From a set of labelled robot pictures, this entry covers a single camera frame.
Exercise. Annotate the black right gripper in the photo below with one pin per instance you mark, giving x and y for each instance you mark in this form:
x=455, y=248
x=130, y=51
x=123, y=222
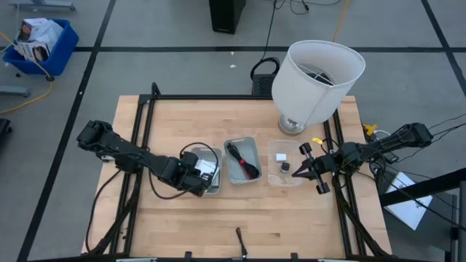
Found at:
x=324, y=165

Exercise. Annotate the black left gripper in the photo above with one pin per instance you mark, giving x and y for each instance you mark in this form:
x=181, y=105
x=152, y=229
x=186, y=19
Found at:
x=191, y=174

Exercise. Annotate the white acer booklet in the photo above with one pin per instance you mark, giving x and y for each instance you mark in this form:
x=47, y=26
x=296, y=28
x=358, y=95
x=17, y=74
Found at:
x=205, y=166

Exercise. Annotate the small black gadget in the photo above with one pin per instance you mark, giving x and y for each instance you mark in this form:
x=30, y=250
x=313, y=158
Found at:
x=285, y=167

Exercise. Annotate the white power adapter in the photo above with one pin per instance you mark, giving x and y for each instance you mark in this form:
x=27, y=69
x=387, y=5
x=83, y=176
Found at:
x=280, y=157

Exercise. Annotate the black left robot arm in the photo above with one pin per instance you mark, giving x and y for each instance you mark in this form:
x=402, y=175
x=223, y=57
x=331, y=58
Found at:
x=123, y=147

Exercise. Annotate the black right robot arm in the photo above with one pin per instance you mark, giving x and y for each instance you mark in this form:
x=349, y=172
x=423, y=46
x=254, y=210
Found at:
x=393, y=140

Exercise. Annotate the grey plastic bin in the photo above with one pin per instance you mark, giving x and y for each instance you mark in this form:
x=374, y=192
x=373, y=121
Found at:
x=215, y=153
x=251, y=149

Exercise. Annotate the clear plastic bin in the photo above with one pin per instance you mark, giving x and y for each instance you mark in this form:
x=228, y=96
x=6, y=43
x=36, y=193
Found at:
x=276, y=180

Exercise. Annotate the yellow tag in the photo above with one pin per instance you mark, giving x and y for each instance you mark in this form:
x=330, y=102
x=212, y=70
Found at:
x=317, y=140

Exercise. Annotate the black table clamp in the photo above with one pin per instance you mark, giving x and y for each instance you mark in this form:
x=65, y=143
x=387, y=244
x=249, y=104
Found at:
x=294, y=255
x=188, y=255

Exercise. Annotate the yellow connector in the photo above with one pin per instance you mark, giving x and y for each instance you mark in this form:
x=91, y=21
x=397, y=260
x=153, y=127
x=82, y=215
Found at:
x=370, y=128

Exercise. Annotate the silver lamp with white shade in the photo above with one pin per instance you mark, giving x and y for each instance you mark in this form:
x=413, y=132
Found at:
x=298, y=94

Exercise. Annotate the white paper sheet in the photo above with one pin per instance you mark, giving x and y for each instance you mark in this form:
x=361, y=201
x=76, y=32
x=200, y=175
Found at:
x=407, y=211

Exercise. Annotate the black beam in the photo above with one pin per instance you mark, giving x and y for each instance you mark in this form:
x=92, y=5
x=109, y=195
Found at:
x=437, y=183

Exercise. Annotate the grey stand plate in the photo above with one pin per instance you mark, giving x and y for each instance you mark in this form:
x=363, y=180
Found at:
x=437, y=225

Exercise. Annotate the black tower case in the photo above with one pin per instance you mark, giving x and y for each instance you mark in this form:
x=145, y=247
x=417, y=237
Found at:
x=225, y=14

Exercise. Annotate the blue plastic tub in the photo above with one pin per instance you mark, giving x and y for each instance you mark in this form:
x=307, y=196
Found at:
x=62, y=54

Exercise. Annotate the black caster base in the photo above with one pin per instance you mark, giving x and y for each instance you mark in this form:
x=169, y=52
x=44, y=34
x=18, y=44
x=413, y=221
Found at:
x=4, y=127

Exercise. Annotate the grey metal foot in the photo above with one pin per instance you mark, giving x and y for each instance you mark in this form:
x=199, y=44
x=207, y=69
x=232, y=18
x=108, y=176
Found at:
x=14, y=91
x=43, y=5

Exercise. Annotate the printed cardboard box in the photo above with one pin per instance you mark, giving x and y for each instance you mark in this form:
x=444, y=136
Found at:
x=32, y=51

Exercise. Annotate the white box with picture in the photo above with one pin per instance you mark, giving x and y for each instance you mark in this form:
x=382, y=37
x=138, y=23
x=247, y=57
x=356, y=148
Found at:
x=47, y=31

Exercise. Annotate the black table frame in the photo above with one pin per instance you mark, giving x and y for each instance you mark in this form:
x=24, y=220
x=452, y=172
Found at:
x=218, y=97

